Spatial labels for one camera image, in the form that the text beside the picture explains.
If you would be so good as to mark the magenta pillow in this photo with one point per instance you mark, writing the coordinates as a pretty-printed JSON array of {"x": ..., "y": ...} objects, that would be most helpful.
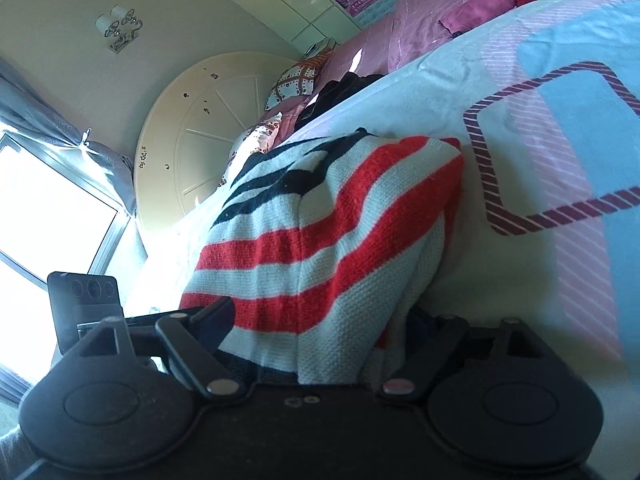
[{"x": 477, "y": 10}]

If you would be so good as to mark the window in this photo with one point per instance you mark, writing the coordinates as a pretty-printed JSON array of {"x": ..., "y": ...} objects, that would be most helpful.
[{"x": 55, "y": 220}]

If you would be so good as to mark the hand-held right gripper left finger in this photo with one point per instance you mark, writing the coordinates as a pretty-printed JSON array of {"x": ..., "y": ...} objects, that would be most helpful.
[{"x": 215, "y": 321}]

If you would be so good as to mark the white wall lamp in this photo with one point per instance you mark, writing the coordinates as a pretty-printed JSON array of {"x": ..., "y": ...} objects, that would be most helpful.
[{"x": 119, "y": 27}]

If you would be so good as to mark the checked pillow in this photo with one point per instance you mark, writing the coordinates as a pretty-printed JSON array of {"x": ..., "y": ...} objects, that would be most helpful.
[{"x": 295, "y": 82}]

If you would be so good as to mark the striped knit sweater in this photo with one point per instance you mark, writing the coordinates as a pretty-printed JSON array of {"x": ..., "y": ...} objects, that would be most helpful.
[{"x": 310, "y": 240}]

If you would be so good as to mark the cream round headboard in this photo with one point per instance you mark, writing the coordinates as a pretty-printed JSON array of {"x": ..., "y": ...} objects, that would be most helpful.
[{"x": 195, "y": 130}]

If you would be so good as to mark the grey curtain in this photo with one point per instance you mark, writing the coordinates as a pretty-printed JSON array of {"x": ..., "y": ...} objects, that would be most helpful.
[{"x": 45, "y": 115}]

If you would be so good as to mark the floral pillow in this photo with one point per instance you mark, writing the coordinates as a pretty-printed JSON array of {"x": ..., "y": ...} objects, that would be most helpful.
[{"x": 255, "y": 145}]

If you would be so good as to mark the pink bedsheet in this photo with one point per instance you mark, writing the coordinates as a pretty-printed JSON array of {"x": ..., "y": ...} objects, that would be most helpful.
[{"x": 415, "y": 30}]

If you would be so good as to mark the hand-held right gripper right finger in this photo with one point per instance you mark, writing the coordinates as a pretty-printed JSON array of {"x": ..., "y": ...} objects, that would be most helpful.
[{"x": 445, "y": 336}]

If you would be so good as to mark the dark cloth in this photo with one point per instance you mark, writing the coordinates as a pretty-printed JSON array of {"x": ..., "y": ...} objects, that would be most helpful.
[{"x": 345, "y": 92}]

